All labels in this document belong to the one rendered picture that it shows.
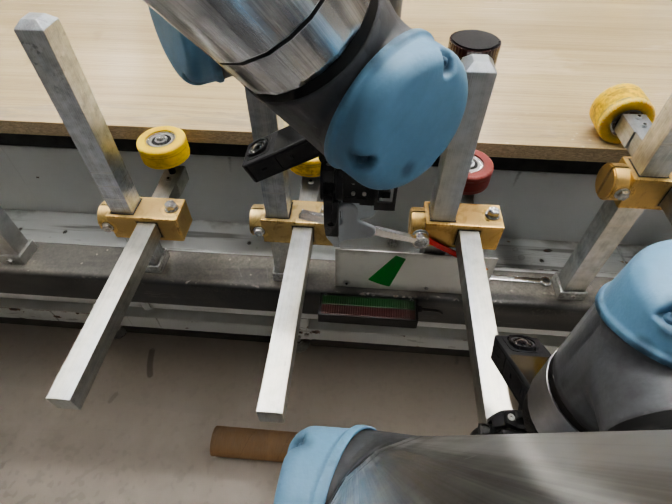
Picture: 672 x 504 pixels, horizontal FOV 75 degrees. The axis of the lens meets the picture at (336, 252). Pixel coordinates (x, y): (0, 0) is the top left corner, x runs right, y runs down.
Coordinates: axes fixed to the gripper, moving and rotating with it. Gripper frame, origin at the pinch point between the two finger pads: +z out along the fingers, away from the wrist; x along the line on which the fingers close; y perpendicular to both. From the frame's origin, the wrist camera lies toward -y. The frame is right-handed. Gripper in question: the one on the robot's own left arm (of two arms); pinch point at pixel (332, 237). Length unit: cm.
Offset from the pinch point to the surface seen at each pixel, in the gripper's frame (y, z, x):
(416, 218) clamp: 11.9, 4.8, 9.3
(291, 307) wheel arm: -4.9, 6.8, -6.7
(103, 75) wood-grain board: -49, 2, 42
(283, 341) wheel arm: -5.1, 6.8, -11.7
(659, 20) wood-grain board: 72, 1, 78
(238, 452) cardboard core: -26, 85, -3
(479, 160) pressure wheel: 21.7, 1.1, 19.3
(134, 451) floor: -57, 92, -4
